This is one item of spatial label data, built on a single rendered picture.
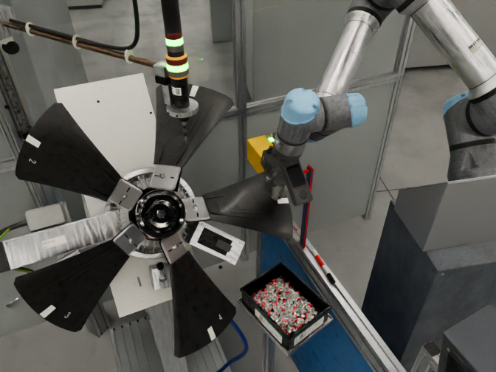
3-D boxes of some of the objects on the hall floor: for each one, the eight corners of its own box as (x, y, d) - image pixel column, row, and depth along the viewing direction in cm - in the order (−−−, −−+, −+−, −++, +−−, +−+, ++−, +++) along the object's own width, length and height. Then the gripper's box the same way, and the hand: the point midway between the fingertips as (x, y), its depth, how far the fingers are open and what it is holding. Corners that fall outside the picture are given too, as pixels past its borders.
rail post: (256, 314, 223) (256, 201, 173) (263, 311, 224) (265, 198, 174) (259, 319, 220) (260, 207, 170) (266, 317, 221) (269, 204, 171)
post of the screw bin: (261, 410, 185) (263, 298, 134) (266, 406, 187) (271, 293, 136) (265, 416, 183) (269, 304, 132) (270, 411, 185) (277, 299, 134)
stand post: (170, 395, 191) (133, 258, 133) (190, 386, 194) (162, 249, 136) (173, 404, 188) (136, 269, 130) (193, 395, 191) (165, 260, 133)
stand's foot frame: (113, 338, 213) (109, 329, 207) (201, 305, 226) (200, 297, 221) (141, 470, 168) (137, 463, 163) (248, 420, 182) (248, 412, 177)
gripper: (296, 126, 105) (280, 176, 123) (263, 134, 102) (252, 185, 120) (312, 152, 101) (294, 201, 118) (278, 162, 98) (264, 209, 116)
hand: (277, 198), depth 117 cm, fingers closed
